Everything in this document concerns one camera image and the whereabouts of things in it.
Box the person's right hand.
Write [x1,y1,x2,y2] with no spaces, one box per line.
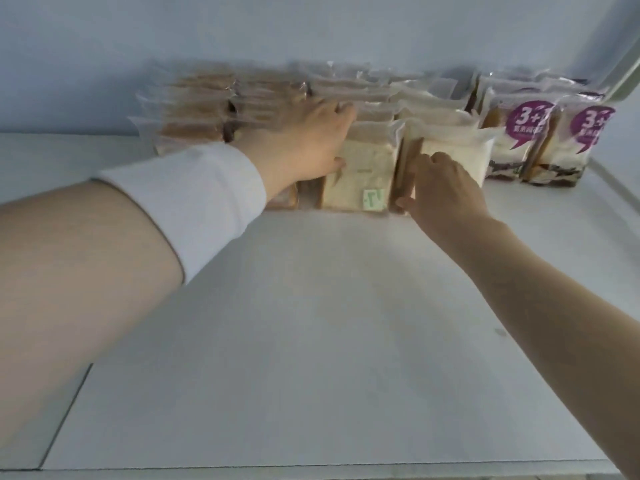
[395,151,493,235]

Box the person's left hand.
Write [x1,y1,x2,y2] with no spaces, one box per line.
[249,94,359,201]

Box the clear bread packet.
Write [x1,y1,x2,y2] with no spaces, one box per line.
[391,114,503,215]
[319,119,406,214]

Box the purple swirl bread packet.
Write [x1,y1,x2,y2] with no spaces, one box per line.
[265,182,300,211]

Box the row of clear bread packs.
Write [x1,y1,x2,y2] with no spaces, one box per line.
[295,62,503,215]

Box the stack of purple swirl packs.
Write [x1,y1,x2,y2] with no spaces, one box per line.
[127,62,309,211]

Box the row of purple label packs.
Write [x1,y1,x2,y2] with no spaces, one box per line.
[467,69,617,188]

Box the white metal shelf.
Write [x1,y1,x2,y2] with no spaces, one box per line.
[0,44,640,480]

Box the person's right forearm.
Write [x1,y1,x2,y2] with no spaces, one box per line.
[435,214,640,478]

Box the person's left forearm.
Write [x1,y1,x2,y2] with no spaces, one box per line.
[0,134,281,435]

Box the white arm sleeve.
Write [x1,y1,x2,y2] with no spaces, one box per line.
[92,143,267,285]

